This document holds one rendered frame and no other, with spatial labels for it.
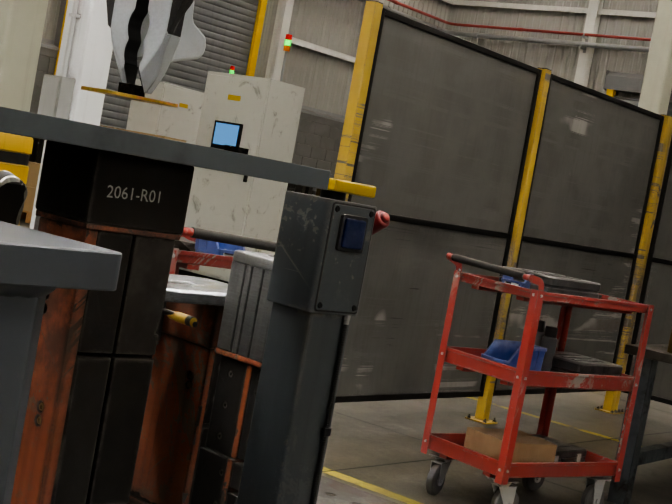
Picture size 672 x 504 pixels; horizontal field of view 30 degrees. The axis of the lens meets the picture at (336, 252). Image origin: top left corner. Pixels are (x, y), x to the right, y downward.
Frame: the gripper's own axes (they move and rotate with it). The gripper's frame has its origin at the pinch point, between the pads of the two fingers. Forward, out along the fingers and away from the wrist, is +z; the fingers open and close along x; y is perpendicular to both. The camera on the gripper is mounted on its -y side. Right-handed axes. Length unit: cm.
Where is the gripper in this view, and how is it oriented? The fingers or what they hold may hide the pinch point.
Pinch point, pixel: (134, 75)
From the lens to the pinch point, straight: 107.3
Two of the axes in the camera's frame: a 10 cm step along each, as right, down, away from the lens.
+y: 5.7, 0.6, 8.2
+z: -1.8, 9.8, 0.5
